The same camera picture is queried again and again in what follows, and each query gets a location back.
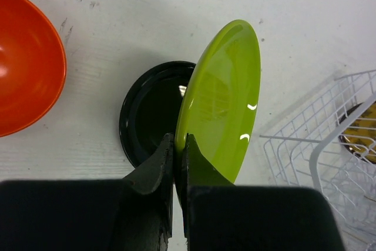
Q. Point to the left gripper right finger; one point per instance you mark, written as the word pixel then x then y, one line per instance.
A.
pixel 218 215

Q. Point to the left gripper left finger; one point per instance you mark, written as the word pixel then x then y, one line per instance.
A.
pixel 131 213

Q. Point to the green plate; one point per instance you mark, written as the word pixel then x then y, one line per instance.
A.
pixel 220 102

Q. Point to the yellow patterned plate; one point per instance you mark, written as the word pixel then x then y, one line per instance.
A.
pixel 359 137

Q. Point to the black plate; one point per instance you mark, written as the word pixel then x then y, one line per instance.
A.
pixel 151 108

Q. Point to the orange bowl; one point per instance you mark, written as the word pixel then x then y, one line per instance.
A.
pixel 33 65

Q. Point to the white wire dish rack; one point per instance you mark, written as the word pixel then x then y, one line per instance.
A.
pixel 304 150

